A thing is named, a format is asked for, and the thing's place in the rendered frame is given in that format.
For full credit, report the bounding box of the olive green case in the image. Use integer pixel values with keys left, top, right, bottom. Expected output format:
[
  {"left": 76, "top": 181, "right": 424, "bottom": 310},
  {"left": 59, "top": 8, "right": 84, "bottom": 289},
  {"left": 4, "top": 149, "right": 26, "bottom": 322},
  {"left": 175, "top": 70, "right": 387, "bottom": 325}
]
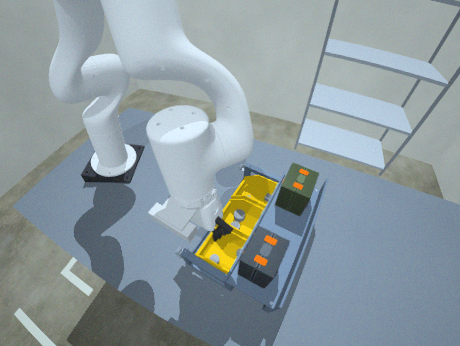
[{"left": 275, "top": 163, "right": 319, "bottom": 216}]

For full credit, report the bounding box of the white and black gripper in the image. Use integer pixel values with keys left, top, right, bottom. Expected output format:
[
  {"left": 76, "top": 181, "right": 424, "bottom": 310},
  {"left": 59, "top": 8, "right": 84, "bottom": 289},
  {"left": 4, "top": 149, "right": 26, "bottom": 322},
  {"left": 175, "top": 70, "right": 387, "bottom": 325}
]
[{"left": 190, "top": 193, "right": 233, "bottom": 242}]

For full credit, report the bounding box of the yellow open-front bin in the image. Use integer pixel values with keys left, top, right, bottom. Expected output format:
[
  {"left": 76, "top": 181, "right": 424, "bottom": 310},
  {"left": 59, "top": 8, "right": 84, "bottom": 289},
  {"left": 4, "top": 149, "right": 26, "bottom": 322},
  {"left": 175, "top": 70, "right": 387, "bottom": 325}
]
[
  {"left": 233, "top": 175, "right": 277, "bottom": 208},
  {"left": 222, "top": 199, "right": 264, "bottom": 239},
  {"left": 197, "top": 232, "right": 247, "bottom": 274}
]

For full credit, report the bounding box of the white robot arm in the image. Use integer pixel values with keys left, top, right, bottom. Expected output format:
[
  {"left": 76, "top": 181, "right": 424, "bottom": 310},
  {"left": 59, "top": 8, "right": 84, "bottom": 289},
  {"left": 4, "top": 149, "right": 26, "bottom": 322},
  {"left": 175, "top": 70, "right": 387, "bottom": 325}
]
[{"left": 49, "top": 0, "right": 254, "bottom": 242}]

